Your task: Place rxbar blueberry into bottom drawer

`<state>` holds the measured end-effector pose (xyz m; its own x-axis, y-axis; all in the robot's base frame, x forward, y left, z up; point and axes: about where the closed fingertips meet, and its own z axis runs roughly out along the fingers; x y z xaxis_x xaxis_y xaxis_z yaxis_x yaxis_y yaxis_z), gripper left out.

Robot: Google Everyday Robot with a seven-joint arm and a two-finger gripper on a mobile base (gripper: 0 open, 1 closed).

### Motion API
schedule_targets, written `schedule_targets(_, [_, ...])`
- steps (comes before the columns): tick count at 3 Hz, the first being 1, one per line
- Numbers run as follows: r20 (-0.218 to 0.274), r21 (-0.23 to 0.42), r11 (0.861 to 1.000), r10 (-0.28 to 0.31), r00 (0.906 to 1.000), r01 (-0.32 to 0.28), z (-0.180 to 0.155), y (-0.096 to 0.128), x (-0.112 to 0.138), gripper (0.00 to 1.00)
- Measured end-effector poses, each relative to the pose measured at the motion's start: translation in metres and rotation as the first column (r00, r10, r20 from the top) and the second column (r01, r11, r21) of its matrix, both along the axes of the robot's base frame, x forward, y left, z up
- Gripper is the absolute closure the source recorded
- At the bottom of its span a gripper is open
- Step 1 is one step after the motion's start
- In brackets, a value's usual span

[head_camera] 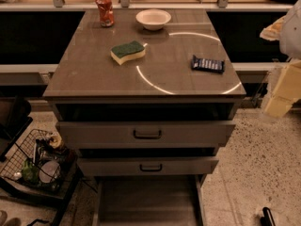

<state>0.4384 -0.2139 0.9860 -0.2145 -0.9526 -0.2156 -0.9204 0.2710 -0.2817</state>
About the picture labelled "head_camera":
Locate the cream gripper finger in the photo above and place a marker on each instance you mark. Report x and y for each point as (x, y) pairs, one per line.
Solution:
(273, 31)
(283, 90)

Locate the blue rxbar blueberry wrapper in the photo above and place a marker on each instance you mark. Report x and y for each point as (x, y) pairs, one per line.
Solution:
(207, 65)

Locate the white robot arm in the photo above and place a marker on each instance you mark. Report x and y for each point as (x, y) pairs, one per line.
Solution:
(290, 38)

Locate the grey drawer cabinet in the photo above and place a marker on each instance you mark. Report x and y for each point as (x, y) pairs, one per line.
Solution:
(87, 74)

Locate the top grey drawer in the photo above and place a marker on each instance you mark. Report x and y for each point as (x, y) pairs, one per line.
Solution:
(108, 126)

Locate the grey drawer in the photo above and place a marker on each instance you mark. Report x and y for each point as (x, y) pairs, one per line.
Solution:
(142, 166)
(108, 126)
(149, 201)

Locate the bottom grey drawer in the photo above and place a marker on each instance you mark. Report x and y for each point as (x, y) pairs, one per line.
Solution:
(149, 201)

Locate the middle grey drawer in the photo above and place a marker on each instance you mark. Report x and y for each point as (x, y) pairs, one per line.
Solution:
(142, 166)

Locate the white ceramic bowl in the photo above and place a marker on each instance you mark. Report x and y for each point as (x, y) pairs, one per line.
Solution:
(153, 19)

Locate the black object on floor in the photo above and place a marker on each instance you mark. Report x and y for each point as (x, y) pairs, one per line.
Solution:
(267, 218)

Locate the green and yellow sponge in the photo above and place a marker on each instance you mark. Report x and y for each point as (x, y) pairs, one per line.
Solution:
(127, 52)

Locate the crushed orange soda can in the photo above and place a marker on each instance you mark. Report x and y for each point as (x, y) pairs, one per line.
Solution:
(106, 12)

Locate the white cup in basket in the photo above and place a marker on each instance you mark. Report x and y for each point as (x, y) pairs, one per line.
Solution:
(49, 172)

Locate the green item in basket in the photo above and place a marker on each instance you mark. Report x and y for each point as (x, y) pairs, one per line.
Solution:
(30, 172)

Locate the black wire basket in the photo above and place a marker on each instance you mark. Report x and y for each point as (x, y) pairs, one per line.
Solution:
(39, 146)

